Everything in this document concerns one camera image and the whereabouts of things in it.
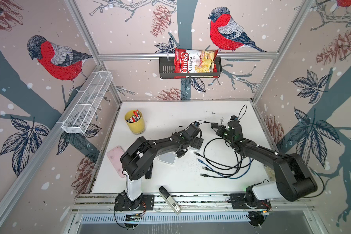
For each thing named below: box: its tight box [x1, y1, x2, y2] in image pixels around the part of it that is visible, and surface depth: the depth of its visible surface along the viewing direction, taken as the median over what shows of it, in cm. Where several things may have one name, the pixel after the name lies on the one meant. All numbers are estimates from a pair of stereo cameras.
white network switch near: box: [157, 152, 177, 165], surface depth 90 cm
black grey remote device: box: [158, 186, 182, 215], surface depth 72 cm
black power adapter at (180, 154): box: [175, 150, 186, 159], surface depth 91 cm
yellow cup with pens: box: [124, 109, 146, 135], surface depth 98 cm
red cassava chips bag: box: [173, 48, 219, 79], surface depth 90 cm
